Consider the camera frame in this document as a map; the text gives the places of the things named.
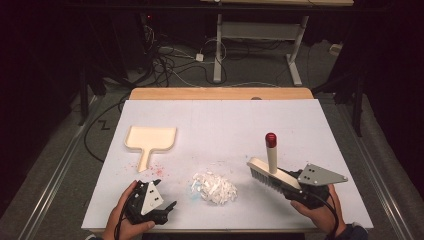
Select person's left hand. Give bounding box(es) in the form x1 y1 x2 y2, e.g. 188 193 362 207
102 180 156 240

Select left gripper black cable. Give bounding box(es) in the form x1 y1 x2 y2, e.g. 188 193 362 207
114 199 134 240

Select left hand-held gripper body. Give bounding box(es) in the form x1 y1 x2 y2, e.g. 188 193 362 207
124 179 169 225

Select scattered red crumbs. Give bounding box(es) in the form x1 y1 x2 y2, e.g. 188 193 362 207
128 161 171 178

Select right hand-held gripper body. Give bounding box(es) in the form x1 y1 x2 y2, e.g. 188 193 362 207
283 163 349 210

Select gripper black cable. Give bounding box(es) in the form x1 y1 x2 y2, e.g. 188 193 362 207
114 199 134 240
313 192 340 239

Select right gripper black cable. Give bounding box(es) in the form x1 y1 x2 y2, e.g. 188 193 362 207
313 192 340 239

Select wooden table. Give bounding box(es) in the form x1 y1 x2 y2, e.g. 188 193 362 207
88 87 344 234

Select white table mat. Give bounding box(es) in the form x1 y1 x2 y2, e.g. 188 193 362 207
81 99 374 231

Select pile of white paper scraps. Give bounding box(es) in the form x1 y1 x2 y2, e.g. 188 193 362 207
190 169 238 205

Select aluminium floor rail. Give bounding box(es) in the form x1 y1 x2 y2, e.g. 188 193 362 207
334 101 416 240
14 95 102 240

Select black floor cable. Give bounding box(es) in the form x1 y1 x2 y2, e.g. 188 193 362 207
83 99 125 164

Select cream plastic dustpan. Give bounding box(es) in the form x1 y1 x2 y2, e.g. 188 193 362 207
124 125 178 173

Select white metal desk frame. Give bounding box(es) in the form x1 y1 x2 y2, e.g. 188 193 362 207
199 0 355 87

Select person's right hand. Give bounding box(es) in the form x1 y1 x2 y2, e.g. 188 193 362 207
290 184 348 238

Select black metal stand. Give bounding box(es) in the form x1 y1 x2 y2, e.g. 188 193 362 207
77 64 108 127
313 64 365 138

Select cream brush with red cap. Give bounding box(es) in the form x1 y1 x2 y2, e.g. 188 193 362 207
246 132 303 194

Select tangle of floor cables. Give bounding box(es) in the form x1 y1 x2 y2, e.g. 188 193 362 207
141 24 229 88

